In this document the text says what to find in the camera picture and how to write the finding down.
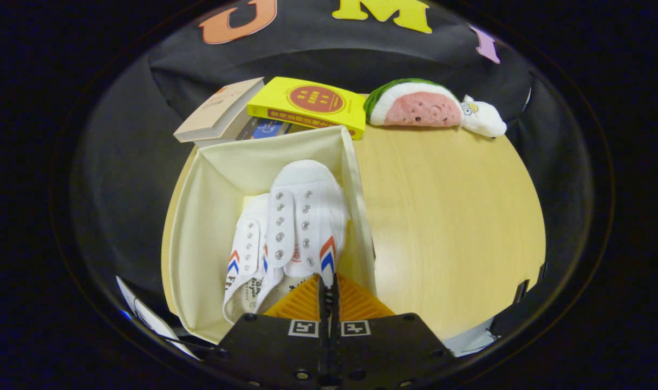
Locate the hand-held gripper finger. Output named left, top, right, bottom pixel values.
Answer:
left=330, top=274, right=458, bottom=390
left=212, top=274, right=330, bottom=390

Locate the white canvas shoe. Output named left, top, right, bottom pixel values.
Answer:
left=266, top=159, right=347, bottom=288
left=222, top=193, right=286, bottom=324

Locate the cream fabric storage box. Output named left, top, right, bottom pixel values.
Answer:
left=162, top=125, right=378, bottom=345

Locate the white flat device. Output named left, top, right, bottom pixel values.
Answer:
left=116, top=275, right=200, bottom=359

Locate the blue book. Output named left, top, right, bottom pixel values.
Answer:
left=237, top=118, right=308, bottom=140

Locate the yellow book red circle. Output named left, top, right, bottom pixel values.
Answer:
left=246, top=76, right=367, bottom=140

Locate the watermelon slice plush toy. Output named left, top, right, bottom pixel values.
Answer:
left=363, top=78, right=464, bottom=128

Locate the beige paperback book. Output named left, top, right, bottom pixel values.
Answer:
left=173, top=77, right=265, bottom=147

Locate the white plush toy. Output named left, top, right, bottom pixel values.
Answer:
left=459, top=95, right=507, bottom=138

